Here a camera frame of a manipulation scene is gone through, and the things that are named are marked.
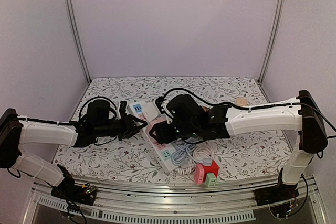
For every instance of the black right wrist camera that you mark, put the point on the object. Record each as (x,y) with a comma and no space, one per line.
(161,103)

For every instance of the pink cube socket adapter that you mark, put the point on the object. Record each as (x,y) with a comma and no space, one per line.
(156,131)

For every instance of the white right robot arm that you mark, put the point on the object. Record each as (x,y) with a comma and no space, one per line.
(300,114)

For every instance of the aluminium front rail frame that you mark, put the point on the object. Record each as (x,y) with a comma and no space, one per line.
(131,202)

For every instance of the floral patterned table mat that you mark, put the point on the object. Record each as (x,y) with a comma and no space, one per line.
(245,156)

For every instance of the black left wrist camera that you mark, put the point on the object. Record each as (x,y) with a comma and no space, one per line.
(122,107)

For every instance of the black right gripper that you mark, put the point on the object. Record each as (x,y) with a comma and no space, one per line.
(163,130)

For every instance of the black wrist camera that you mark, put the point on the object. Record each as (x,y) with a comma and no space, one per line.
(161,103)
(122,107)

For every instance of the red cube socket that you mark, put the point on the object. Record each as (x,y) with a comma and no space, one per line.
(209,166)

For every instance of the white plug adapter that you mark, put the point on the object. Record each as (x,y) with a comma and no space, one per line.
(150,111)

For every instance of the aluminium corner post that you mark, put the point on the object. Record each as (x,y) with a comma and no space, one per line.
(77,40)
(271,41)

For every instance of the white multicolour power strip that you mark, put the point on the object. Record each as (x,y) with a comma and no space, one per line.
(163,152)

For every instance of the dark green cube adapter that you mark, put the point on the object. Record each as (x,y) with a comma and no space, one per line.
(206,110)

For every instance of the aluminium right corner post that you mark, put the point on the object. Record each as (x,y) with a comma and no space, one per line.
(271,41)

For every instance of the pink plug on red cube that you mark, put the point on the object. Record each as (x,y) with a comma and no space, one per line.
(199,176)

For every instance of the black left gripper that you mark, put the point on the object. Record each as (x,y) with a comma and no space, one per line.
(128,125)

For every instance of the aluminium left corner post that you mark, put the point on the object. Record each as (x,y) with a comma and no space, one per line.
(77,40)

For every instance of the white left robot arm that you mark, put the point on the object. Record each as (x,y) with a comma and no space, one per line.
(17,131)

